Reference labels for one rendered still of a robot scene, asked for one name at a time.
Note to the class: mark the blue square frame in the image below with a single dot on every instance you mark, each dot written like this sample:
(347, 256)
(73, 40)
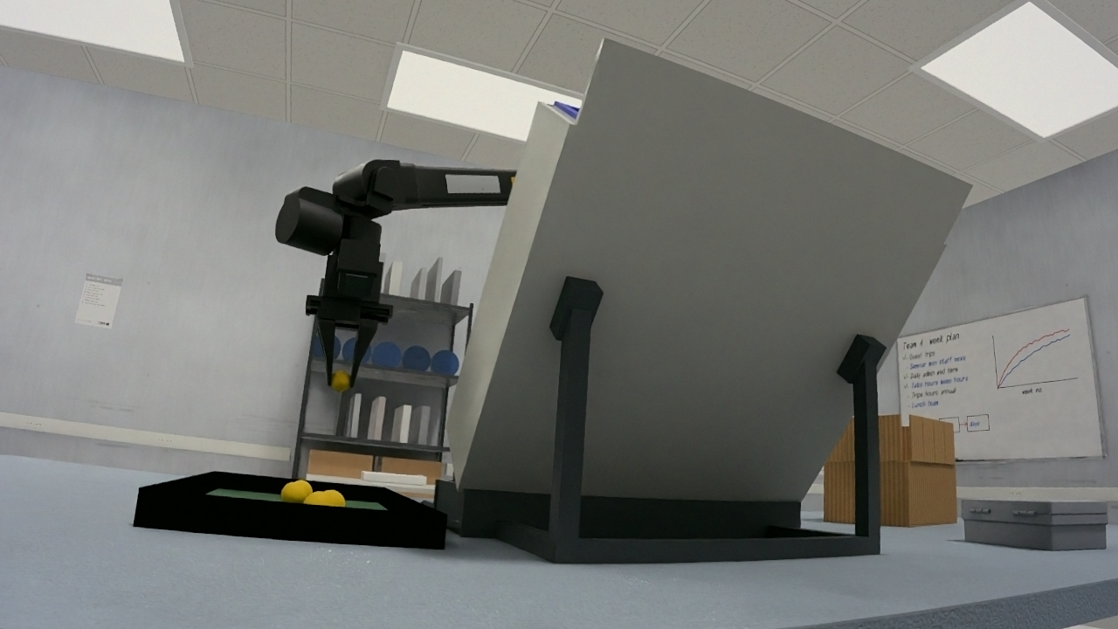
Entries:
(567, 109)

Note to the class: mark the brown cardboard box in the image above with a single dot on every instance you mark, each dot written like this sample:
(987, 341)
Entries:
(912, 494)

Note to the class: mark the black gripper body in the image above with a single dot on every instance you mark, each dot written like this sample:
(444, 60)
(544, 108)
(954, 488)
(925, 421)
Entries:
(348, 311)

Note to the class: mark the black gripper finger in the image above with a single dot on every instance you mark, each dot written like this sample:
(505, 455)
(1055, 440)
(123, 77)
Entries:
(327, 339)
(365, 334)

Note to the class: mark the grey hinged case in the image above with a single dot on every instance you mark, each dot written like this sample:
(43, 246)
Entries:
(1036, 524)

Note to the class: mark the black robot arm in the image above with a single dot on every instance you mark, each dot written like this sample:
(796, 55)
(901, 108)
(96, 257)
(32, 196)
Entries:
(317, 221)

